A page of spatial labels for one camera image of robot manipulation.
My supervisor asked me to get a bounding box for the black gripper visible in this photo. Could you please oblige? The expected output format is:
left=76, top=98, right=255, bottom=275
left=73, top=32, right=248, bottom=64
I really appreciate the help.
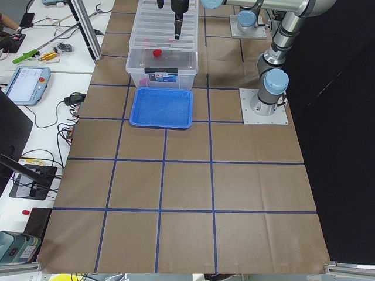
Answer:
left=157, top=0, right=189, bottom=40

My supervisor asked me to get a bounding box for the clear ribbed box lid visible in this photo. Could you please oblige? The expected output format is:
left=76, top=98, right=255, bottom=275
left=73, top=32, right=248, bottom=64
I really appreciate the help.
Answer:
left=129, top=1, right=199, bottom=52

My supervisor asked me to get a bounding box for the clear plastic storage box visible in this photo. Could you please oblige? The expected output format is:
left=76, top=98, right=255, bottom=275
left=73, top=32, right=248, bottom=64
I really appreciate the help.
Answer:
left=125, top=49, right=199, bottom=90

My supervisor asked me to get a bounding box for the blue plastic tray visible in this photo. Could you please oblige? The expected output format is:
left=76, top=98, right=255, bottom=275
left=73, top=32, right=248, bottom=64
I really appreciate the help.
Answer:
left=129, top=87, right=193, bottom=129

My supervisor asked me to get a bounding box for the green device box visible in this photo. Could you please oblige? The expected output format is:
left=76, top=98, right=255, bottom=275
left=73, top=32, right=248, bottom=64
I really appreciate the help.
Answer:
left=1, top=231, right=41, bottom=266

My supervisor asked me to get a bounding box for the black power adapter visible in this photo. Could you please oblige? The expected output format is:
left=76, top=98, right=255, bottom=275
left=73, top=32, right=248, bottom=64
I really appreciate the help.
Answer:
left=64, top=93, right=86, bottom=106

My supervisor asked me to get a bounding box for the yellow brass tool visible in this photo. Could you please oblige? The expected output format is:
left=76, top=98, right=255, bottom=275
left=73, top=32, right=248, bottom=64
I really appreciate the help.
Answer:
left=38, top=52, right=58, bottom=61

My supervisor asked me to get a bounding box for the black smartphone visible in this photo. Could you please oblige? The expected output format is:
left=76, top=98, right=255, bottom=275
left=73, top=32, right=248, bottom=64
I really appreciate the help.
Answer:
left=19, top=12, right=35, bottom=27

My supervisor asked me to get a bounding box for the teach pendant tablet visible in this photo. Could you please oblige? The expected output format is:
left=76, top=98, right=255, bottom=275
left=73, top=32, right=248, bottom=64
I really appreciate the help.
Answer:
left=5, top=66, right=51, bottom=106

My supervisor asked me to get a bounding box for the black monitor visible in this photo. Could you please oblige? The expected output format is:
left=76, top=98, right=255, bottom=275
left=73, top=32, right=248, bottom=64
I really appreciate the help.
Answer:
left=1, top=92, right=51, bottom=191

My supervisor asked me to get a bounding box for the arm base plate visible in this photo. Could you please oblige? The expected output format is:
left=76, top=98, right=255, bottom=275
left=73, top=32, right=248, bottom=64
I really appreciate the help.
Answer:
left=229, top=15, right=267, bottom=40
left=239, top=88, right=288, bottom=125

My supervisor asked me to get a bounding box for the aluminium frame post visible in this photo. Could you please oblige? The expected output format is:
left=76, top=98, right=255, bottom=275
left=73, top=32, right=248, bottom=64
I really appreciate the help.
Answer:
left=67, top=0, right=102, bottom=61

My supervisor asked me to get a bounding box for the green handled grabber tool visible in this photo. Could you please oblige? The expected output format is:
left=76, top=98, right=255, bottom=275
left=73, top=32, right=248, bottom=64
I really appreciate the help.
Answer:
left=12, top=4, right=112, bottom=64

